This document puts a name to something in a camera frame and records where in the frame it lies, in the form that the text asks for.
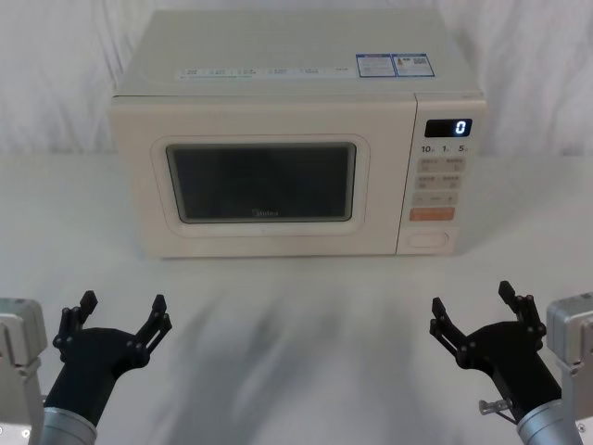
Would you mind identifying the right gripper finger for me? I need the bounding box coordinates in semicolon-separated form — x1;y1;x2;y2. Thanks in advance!
497;279;549;354
428;297;478;371

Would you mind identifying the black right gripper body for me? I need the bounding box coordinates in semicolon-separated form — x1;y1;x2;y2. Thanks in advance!
462;321;565;421

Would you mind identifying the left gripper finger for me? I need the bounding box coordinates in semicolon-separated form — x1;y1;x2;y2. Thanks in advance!
127;293;174;368
52;289;99;352

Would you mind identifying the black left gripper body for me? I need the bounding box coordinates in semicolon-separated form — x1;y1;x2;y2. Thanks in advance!
44;325;150;428

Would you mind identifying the white table cloth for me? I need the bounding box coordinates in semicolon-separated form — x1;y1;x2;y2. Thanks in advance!
0;151;593;445

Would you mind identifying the cream microwave oven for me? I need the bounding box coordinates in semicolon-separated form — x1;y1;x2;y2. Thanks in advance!
108;8;487;261

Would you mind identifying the white curtain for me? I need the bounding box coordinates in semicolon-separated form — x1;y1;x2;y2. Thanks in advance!
0;0;593;159

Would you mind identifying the thin cable with silver plug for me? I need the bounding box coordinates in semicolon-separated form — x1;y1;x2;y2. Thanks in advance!
478;399;521;426

